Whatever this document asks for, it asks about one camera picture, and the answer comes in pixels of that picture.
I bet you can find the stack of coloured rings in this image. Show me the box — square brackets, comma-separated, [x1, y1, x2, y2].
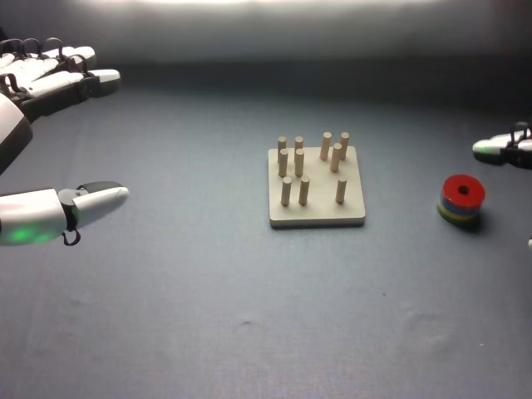
[436, 174, 486, 229]

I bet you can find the wooden peg block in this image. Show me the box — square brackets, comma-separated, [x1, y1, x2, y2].
[268, 131, 367, 229]

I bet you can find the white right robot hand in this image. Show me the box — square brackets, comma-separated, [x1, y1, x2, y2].
[472, 121, 532, 250]

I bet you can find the grey table cloth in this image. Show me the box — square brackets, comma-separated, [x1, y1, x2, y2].
[0, 62, 532, 399]

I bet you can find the white backdrop board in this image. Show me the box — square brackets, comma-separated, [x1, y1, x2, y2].
[0, 0, 532, 67]

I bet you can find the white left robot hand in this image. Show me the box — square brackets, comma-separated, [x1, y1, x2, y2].
[0, 37, 130, 247]

